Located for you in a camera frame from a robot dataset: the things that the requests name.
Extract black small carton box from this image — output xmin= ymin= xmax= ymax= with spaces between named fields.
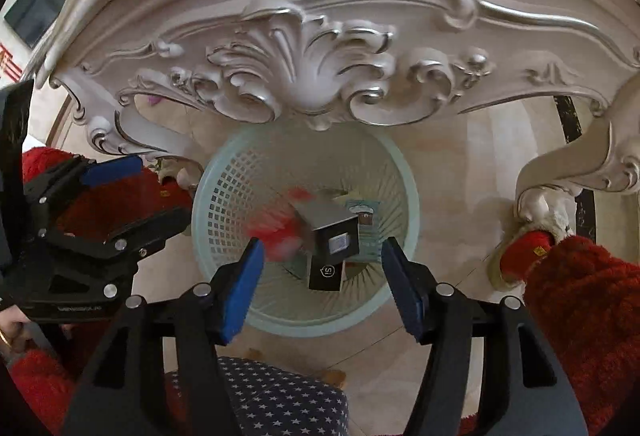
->
xmin=294 ymin=196 xmax=359 ymax=292

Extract navy star patterned trousers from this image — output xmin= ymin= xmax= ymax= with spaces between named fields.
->
xmin=218 ymin=352 xmax=349 ymax=436

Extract ornate white carved table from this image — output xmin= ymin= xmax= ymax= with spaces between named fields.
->
xmin=25 ymin=0 xmax=639 ymax=217

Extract red snack wrapper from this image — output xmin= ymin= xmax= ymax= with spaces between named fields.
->
xmin=245 ymin=187 xmax=314 ymax=262

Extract red fuzzy left sleeve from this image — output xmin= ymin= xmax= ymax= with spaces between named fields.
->
xmin=8 ymin=146 xmax=194 ymax=436

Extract teal paper package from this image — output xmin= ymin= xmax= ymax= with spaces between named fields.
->
xmin=345 ymin=199 xmax=382 ymax=264

